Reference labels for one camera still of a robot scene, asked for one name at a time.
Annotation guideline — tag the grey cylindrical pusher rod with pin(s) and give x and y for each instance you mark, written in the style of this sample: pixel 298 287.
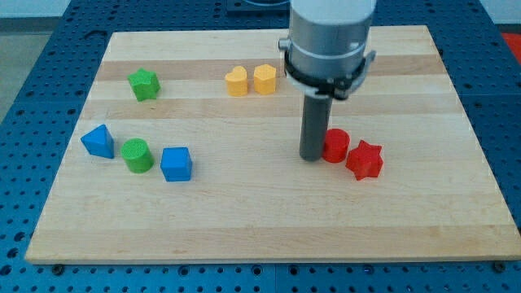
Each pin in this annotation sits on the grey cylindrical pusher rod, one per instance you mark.
pixel 315 120

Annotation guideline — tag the red cylinder block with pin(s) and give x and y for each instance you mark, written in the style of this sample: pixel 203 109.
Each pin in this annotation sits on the red cylinder block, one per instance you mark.
pixel 336 145

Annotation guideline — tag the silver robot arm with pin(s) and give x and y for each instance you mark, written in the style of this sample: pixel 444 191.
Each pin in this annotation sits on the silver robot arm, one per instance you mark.
pixel 326 43

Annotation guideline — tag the yellow heart block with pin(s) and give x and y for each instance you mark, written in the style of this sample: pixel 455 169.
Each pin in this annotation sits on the yellow heart block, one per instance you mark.
pixel 237 82

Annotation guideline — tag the yellow hexagon block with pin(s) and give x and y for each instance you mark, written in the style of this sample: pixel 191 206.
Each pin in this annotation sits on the yellow hexagon block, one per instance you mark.
pixel 265 79

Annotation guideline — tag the wooden board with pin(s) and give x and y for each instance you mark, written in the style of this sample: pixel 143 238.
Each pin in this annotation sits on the wooden board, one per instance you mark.
pixel 251 198

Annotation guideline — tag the blue cube block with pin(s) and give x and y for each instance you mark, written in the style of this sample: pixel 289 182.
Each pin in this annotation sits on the blue cube block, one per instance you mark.
pixel 176 164

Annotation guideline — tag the red star block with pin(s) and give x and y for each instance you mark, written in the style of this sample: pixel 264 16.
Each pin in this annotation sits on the red star block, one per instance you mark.
pixel 365 160

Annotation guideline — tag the green cylinder block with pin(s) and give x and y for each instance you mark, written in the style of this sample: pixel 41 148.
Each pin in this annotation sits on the green cylinder block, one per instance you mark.
pixel 137 155

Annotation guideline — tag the green star block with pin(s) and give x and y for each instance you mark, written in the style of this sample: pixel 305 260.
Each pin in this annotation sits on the green star block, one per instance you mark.
pixel 145 84

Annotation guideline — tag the blue triangle block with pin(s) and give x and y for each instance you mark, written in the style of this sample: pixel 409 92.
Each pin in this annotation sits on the blue triangle block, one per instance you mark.
pixel 99 142

